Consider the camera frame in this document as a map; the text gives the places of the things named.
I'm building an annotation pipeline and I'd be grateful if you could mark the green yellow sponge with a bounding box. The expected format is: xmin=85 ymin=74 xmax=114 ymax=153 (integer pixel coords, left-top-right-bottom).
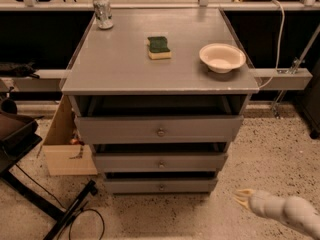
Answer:
xmin=147 ymin=36 xmax=172 ymax=60

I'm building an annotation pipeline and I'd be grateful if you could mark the black stand with cable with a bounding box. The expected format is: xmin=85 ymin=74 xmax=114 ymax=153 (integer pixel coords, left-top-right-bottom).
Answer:
xmin=0 ymin=163 xmax=106 ymax=240

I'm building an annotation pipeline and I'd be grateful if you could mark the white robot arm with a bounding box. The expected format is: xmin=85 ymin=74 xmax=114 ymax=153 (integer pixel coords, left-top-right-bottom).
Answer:
xmin=234 ymin=189 xmax=320 ymax=240

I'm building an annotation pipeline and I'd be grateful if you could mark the grey bottom drawer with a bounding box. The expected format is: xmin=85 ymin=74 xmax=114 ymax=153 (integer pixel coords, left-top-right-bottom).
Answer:
xmin=105 ymin=171 xmax=218 ymax=194

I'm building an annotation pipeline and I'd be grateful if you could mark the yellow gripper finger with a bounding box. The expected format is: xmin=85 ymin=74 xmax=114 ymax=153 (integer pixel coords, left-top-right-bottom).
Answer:
xmin=234 ymin=196 xmax=250 ymax=210
xmin=235 ymin=189 xmax=255 ymax=198

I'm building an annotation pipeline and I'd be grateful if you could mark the grey drawer cabinet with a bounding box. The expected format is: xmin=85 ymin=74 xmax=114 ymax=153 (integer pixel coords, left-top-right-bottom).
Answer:
xmin=59 ymin=6 xmax=261 ymax=195

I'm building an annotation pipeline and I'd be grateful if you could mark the dark chair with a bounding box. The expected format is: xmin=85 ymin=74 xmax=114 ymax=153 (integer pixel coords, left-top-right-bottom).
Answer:
xmin=0 ymin=98 xmax=42 ymax=174

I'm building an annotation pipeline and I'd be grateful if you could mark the grey middle drawer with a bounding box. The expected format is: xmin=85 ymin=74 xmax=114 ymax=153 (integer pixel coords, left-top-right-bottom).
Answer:
xmin=94 ymin=152 xmax=228 ymax=172

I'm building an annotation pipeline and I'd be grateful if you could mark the cardboard box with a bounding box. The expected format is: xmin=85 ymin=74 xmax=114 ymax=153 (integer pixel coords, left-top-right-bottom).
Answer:
xmin=42 ymin=96 xmax=97 ymax=176

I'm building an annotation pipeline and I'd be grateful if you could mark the white cable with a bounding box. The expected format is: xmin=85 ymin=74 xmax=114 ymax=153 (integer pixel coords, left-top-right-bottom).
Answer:
xmin=258 ymin=0 xmax=287 ymax=90

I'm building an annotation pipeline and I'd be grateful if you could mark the grey top drawer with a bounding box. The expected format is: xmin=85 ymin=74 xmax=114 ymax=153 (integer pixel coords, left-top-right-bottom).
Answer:
xmin=75 ymin=116 xmax=243 ymax=144

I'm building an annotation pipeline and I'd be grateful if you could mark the grey drawer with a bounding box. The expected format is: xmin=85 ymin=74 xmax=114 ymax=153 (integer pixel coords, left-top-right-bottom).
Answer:
xmin=105 ymin=171 xmax=218 ymax=194
xmin=75 ymin=116 xmax=243 ymax=144
xmin=94 ymin=152 xmax=228 ymax=172

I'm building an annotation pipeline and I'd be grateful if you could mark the crushed silver can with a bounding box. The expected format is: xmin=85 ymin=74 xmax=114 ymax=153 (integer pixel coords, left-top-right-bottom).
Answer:
xmin=93 ymin=0 xmax=113 ymax=30

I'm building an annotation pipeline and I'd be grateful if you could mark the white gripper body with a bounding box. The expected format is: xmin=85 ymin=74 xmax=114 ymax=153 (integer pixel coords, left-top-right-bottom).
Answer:
xmin=248 ymin=190 xmax=285 ymax=220

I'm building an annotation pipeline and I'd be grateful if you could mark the white bowl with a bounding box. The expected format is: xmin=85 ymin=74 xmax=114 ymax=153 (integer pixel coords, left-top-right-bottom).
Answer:
xmin=199 ymin=43 xmax=246 ymax=74

